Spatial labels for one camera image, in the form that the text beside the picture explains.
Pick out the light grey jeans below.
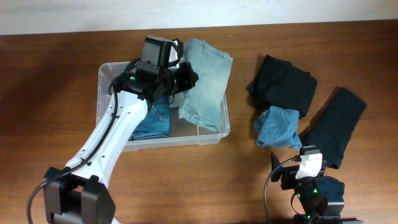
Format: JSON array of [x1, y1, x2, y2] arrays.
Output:
[[178, 39, 233, 131]]

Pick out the clear plastic storage bin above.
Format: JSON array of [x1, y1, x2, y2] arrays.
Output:
[[96, 62, 230, 152]]

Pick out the dark blue jeans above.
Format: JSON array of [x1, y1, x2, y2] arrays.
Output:
[[128, 96, 170, 141]]

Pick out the dark green garment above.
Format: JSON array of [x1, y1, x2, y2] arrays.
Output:
[[302, 87, 367, 169]]

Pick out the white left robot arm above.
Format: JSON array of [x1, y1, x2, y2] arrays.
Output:
[[39, 35, 233, 223]]

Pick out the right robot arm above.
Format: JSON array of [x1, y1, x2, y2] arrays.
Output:
[[271, 164, 363, 224]]

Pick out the light blue crumpled cloth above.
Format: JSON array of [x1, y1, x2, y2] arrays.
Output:
[[254, 106, 302, 150]]

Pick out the black folded garment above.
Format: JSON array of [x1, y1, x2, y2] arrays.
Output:
[[248, 55, 317, 118]]

